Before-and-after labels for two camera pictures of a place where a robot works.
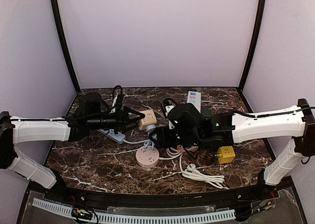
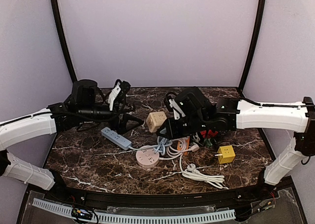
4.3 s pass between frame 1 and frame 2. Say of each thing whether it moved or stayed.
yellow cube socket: stayed
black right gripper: moved
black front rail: stayed
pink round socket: stayed
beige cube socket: moved
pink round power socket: stayed
